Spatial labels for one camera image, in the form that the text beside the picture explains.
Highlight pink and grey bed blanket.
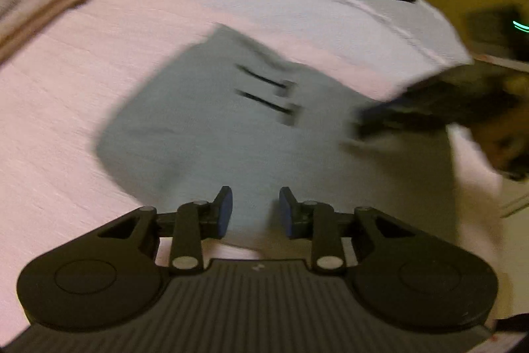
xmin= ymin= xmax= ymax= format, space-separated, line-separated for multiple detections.
xmin=0 ymin=0 xmax=507 ymax=341

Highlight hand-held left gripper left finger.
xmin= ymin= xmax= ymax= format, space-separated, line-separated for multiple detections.
xmin=97 ymin=185 xmax=233 ymax=275

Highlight person's right hand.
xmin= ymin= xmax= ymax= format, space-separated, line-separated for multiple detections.
xmin=471 ymin=105 xmax=529 ymax=182

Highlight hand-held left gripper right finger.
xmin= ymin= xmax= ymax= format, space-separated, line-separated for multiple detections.
xmin=279 ymin=187 xmax=416 ymax=275

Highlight grey sweatpants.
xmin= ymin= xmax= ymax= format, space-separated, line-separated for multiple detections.
xmin=96 ymin=23 xmax=455 ymax=254

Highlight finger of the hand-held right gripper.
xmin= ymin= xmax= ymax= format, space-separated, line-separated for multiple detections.
xmin=349 ymin=90 xmax=418 ymax=145

